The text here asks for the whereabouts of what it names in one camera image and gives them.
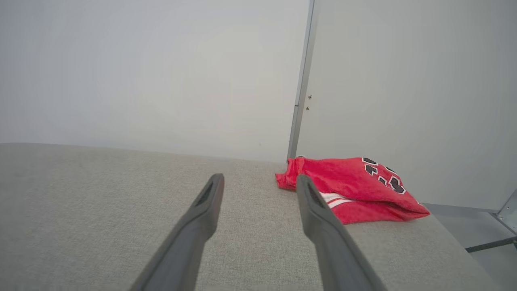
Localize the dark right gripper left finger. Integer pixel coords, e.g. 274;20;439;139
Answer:
129;174;225;291

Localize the red and white sports shirt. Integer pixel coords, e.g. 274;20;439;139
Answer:
275;156;431;225

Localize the dark grey frame rail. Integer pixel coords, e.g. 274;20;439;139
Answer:
422;202;499;215

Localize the dark metal frame post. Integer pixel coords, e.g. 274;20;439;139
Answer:
287;0;316;162

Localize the silver metal corner bracket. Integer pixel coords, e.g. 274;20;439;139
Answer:
495;190;517;235

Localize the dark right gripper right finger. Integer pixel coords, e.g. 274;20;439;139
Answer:
296;175;388;291

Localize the black thin rod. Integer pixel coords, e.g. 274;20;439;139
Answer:
464;236;517;253

